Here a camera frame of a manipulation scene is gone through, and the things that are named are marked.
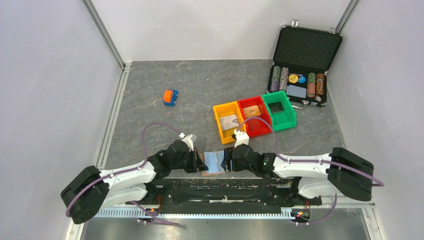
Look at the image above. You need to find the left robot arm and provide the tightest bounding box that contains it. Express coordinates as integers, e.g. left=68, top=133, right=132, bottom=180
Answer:
left=60, top=140, right=208, bottom=225

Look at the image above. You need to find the yellow dealer chip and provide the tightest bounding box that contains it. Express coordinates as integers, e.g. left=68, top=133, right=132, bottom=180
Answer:
left=288, top=74, right=299, bottom=84

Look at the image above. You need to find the light blue card deck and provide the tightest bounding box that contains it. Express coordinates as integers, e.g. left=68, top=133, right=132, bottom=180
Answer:
left=286, top=85, right=307, bottom=99

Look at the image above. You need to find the card in red bin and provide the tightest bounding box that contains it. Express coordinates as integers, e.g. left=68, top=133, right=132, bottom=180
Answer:
left=242, top=105, right=261, bottom=118

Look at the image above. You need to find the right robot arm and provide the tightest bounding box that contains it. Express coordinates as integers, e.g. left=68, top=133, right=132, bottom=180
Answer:
left=220, top=144, right=378, bottom=204

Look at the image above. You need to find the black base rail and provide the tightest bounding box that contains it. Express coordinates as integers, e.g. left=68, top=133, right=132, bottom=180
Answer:
left=137, top=178, right=322, bottom=215

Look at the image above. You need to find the green plastic bin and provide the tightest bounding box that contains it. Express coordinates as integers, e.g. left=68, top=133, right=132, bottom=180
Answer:
left=261, top=91, right=297, bottom=132

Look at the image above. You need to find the card in green bin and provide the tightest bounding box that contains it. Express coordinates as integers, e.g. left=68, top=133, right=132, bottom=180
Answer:
left=267, top=101, right=285, bottom=114

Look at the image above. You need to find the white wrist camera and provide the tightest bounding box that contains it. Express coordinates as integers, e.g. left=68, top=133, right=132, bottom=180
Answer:
left=232, top=129, right=250, bottom=148
left=178, top=133, right=197, bottom=152

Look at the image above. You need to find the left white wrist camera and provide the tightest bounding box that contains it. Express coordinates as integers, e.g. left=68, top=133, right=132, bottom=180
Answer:
left=178, top=133, right=197, bottom=152

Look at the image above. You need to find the tan leather card holder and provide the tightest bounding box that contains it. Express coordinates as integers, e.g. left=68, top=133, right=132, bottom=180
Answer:
left=199, top=150, right=225, bottom=177

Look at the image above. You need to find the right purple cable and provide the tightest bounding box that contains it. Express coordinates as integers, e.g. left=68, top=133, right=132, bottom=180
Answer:
left=236, top=115, right=386, bottom=226

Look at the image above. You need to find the blue dealer chip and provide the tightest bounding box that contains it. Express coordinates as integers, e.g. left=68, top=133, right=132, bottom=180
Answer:
left=298, top=75, right=307, bottom=84

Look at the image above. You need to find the black poker chip case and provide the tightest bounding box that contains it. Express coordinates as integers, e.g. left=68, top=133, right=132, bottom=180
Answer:
left=266, top=24, right=344, bottom=107

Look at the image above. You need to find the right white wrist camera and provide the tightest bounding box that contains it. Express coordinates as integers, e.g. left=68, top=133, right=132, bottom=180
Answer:
left=232, top=129, right=250, bottom=148

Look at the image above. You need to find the yellow plastic bin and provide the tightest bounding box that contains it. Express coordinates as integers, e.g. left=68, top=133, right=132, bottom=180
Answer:
left=213, top=101, right=244, bottom=145

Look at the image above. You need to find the blue orange toy car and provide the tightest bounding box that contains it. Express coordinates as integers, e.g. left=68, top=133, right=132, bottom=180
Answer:
left=163, top=89, right=179, bottom=107

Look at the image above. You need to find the red plastic bin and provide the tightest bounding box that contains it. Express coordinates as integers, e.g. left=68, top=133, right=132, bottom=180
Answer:
left=237, top=95, right=272, bottom=138

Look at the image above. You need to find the white toothed cable duct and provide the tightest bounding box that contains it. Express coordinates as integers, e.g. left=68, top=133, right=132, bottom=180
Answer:
left=95, top=206, right=311, bottom=220

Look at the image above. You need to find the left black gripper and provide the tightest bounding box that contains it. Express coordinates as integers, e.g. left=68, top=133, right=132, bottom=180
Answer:
left=170, top=147, right=208, bottom=173

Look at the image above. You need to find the card in yellow bin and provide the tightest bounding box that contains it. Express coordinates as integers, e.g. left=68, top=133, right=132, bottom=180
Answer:
left=218, top=114, right=240, bottom=132

